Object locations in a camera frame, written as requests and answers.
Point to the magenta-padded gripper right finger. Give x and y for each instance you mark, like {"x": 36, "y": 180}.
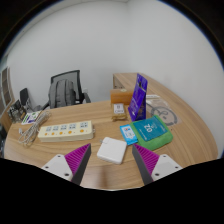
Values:
{"x": 164, "y": 165}

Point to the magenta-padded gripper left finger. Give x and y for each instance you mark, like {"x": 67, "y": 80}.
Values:
{"x": 59, "y": 165}

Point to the white charger block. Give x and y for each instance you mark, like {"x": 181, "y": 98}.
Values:
{"x": 112, "y": 150}

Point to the green cloth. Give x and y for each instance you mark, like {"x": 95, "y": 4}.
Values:
{"x": 154, "y": 144}

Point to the cream power strip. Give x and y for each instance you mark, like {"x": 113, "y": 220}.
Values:
{"x": 65, "y": 131}

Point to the blue packet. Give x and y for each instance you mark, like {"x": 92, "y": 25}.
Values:
{"x": 127, "y": 134}

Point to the clear printed plastic bag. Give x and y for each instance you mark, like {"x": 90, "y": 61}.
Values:
{"x": 163, "y": 111}

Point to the dark printed cardboard box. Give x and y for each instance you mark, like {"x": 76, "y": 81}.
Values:
{"x": 16, "y": 111}

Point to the small white-labelled packet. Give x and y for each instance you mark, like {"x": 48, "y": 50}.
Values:
{"x": 119, "y": 111}

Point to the purple standing card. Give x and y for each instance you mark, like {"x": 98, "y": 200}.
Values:
{"x": 138, "y": 100}

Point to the grey backpack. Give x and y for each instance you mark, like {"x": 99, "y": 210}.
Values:
{"x": 61, "y": 93}

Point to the orange-brown box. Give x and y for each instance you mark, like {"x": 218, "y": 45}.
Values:
{"x": 120, "y": 96}

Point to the black mesh office chair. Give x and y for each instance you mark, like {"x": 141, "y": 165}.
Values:
{"x": 75, "y": 75}

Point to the wooden shelf unit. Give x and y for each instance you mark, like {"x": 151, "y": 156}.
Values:
{"x": 6, "y": 90}

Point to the wooden side cabinet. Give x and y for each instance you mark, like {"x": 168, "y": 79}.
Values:
{"x": 125, "y": 80}

